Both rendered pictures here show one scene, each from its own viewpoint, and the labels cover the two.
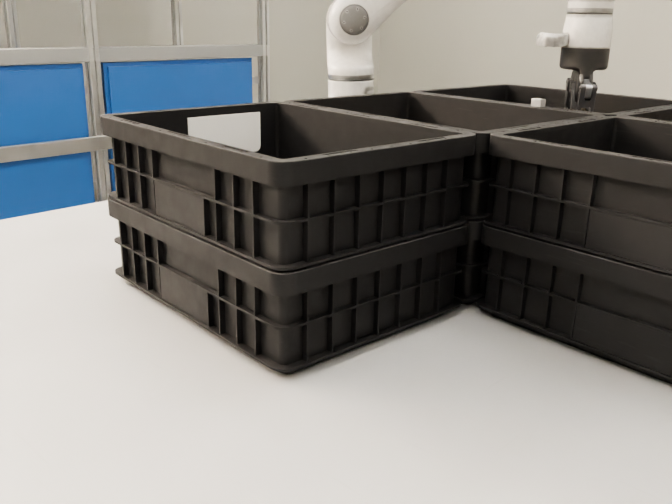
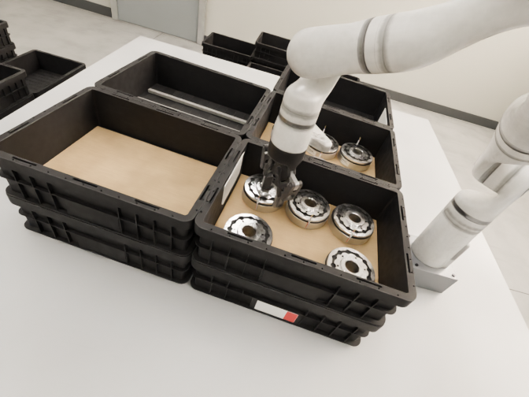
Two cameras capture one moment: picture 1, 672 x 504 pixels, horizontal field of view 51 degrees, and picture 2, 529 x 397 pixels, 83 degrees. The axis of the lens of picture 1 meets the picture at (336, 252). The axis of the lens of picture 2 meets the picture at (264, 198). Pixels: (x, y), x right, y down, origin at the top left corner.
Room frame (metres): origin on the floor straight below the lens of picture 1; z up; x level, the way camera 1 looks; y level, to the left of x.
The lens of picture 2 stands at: (1.53, -0.77, 1.34)
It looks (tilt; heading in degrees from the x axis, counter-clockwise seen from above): 44 degrees down; 134
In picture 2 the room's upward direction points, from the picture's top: 17 degrees clockwise
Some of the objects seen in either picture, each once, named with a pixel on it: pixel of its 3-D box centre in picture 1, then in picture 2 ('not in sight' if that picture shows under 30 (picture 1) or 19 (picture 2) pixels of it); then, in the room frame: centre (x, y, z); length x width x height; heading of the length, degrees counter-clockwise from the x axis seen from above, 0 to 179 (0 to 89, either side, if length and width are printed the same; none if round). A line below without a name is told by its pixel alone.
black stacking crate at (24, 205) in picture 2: not in sight; (138, 198); (0.98, -0.64, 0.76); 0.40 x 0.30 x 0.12; 42
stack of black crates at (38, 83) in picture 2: not in sight; (44, 99); (-0.33, -0.76, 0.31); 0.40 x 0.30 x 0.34; 137
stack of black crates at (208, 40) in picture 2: not in sight; (228, 64); (-0.65, 0.57, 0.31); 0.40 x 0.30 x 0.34; 47
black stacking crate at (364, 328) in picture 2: not in sight; (291, 252); (1.28, -0.37, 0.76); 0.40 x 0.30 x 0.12; 42
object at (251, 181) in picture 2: not in sight; (265, 188); (1.15, -0.39, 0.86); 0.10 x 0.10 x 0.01
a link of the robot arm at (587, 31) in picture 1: (575, 27); (301, 128); (1.18, -0.38, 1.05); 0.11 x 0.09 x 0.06; 82
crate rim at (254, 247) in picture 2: (547, 103); (312, 208); (1.28, -0.37, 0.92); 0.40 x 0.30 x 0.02; 42
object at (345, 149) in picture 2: not in sight; (356, 153); (1.12, -0.03, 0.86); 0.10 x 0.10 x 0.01
